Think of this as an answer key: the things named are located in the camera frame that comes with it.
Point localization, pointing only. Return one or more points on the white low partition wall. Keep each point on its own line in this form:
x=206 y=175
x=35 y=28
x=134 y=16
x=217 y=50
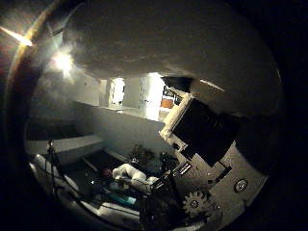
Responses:
x=122 y=128

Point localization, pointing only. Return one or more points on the black tripod stand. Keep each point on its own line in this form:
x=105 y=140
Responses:
x=53 y=166

